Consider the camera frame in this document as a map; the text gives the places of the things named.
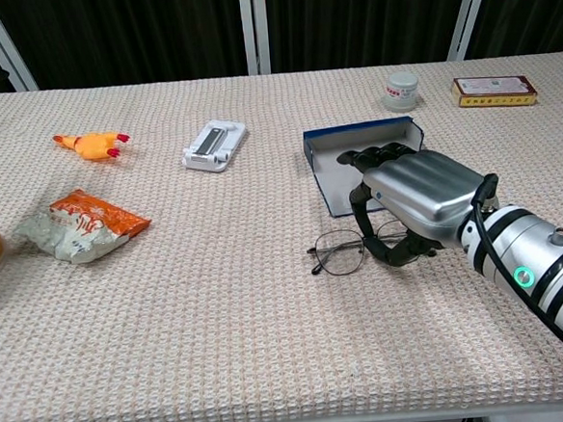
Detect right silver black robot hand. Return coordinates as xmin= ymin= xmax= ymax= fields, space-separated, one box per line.
xmin=335 ymin=134 xmax=490 ymax=272

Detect thin-framed eyeglasses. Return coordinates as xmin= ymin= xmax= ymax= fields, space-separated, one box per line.
xmin=305 ymin=219 xmax=413 ymax=278

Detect flat red packet box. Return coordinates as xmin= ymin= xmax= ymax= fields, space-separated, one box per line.
xmin=449 ymin=71 xmax=540 ymax=111

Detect small white lidded jar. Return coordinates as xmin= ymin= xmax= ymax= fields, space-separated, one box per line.
xmin=380 ymin=69 xmax=423 ymax=113

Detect orange white snack bag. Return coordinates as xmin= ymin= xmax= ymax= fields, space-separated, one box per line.
xmin=10 ymin=184 xmax=155 ymax=269

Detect yellow rubber chicken toy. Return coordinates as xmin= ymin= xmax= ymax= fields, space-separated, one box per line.
xmin=52 ymin=128 xmax=133 ymax=165

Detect white phone stand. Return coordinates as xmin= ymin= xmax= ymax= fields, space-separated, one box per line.
xmin=179 ymin=118 xmax=251 ymax=175

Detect black curtain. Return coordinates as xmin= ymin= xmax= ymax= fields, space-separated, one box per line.
xmin=0 ymin=0 xmax=563 ymax=94

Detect beige waffle tablecloth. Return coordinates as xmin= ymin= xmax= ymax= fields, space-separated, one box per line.
xmin=0 ymin=51 xmax=563 ymax=422

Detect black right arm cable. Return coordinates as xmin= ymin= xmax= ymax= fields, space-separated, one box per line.
xmin=469 ymin=169 xmax=563 ymax=382

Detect upright white frame post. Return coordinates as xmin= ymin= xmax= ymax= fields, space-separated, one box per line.
xmin=239 ymin=0 xmax=273 ymax=76

